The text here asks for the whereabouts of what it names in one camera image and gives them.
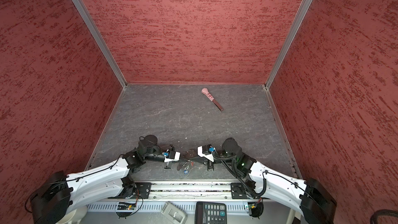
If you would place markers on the aluminium corner post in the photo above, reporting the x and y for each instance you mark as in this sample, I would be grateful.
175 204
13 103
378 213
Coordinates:
84 13
297 21

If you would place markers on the pink handled knife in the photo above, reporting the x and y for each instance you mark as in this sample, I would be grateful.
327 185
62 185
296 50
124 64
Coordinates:
211 98

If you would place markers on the aluminium front rail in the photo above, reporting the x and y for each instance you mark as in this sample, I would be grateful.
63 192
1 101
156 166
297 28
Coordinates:
186 189

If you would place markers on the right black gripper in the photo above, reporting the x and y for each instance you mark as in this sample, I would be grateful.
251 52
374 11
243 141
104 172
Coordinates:
202 159

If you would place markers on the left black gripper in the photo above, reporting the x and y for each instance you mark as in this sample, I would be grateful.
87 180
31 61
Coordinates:
167 166

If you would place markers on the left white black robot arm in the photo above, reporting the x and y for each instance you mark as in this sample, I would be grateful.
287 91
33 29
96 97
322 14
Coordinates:
61 194

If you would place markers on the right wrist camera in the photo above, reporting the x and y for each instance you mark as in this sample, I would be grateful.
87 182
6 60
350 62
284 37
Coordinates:
206 151

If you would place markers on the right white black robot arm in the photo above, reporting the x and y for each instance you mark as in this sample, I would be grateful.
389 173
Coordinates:
307 197

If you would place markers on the grey plastic device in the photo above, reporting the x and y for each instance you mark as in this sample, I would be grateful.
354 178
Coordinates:
174 214

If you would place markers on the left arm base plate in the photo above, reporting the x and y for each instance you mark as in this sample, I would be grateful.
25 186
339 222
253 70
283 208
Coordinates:
136 190

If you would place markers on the white mug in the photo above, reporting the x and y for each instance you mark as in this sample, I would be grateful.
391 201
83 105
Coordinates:
74 216

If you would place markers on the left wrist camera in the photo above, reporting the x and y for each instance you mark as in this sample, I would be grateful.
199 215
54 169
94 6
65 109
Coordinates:
171 155

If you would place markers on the left aluminium corner post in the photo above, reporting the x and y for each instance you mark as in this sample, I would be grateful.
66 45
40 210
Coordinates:
84 13

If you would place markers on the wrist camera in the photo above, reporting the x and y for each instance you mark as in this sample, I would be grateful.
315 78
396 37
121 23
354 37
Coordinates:
206 151
171 155

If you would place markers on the black calculator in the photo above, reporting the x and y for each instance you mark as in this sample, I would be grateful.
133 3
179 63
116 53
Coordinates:
210 213

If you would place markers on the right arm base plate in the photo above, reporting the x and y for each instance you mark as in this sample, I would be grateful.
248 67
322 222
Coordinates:
239 191

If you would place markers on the right aluminium corner post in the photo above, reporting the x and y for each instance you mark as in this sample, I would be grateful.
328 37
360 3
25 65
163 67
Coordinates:
297 21

